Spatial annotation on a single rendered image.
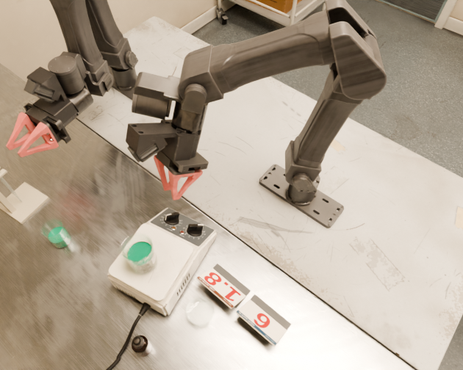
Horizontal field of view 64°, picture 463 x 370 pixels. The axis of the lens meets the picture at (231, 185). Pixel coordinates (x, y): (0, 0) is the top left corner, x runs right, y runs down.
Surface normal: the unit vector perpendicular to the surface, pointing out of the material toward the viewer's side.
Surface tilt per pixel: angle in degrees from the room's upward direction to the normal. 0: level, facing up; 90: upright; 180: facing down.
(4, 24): 90
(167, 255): 0
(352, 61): 90
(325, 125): 90
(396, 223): 0
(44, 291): 0
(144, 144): 78
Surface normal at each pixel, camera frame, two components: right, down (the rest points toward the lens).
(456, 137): 0.01, -0.56
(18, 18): 0.78, 0.53
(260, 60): -0.08, 0.80
